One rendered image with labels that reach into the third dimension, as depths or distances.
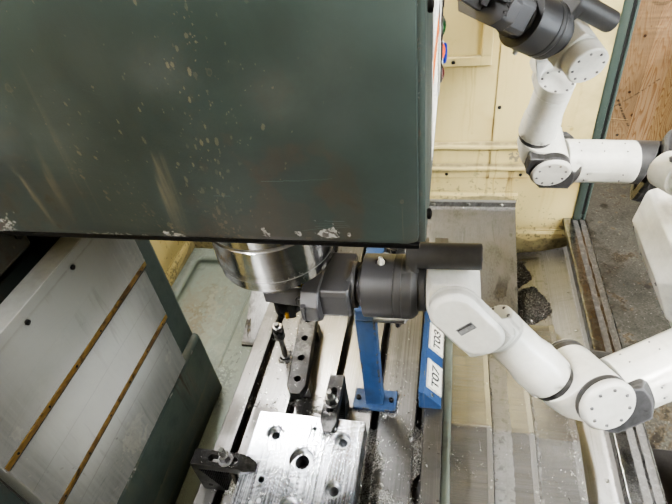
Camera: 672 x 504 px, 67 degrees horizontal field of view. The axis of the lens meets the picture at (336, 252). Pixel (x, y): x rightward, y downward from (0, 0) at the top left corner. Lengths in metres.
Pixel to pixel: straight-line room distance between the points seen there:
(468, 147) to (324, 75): 1.33
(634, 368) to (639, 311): 1.98
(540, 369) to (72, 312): 0.78
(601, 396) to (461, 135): 1.10
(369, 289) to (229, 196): 0.25
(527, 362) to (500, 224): 1.12
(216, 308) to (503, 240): 1.07
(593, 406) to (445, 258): 0.29
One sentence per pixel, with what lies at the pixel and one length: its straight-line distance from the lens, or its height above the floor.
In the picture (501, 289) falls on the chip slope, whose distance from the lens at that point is 1.73.
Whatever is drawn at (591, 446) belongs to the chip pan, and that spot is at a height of 0.67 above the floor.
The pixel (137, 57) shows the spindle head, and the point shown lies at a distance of 0.46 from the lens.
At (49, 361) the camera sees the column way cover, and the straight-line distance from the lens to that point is 1.01.
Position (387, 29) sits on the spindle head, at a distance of 0.39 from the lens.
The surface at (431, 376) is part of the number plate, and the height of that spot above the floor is 0.95.
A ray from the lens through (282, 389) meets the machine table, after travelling 1.30.
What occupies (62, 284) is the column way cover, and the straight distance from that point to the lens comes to 1.01.
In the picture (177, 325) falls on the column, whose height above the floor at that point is 0.96.
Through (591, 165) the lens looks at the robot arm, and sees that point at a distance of 1.17.
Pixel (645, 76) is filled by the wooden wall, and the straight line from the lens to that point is 3.56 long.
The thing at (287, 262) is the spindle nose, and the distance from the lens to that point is 0.61.
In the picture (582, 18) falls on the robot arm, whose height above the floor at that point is 1.66.
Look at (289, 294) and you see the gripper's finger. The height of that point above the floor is 1.46.
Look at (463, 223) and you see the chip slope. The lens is 1.82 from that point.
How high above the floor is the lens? 1.95
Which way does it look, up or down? 41 degrees down
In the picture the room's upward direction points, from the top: 9 degrees counter-clockwise
